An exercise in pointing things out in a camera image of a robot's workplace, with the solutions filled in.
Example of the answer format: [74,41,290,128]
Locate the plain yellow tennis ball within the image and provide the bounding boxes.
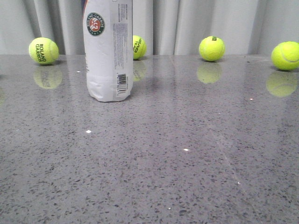
[271,41,299,70]

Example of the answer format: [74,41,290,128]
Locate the white tennis ball can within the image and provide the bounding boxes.
[83,0,134,102]

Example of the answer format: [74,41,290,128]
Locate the Head Team tennis ball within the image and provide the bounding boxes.
[133,35,147,60]

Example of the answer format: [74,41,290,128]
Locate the Wilson tennis ball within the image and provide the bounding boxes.
[199,36,225,61]

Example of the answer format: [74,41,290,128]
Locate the grey curtain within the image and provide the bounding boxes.
[0,0,299,55]

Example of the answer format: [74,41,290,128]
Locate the Roland Garros tennis ball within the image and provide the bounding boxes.
[28,37,59,65]

